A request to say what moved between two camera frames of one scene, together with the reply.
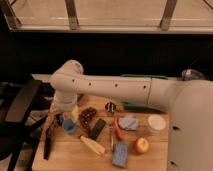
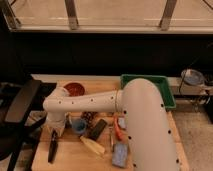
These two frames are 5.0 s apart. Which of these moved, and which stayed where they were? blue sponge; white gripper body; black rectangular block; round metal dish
Moved: white gripper body
Stayed: black rectangular block; blue sponge; round metal dish
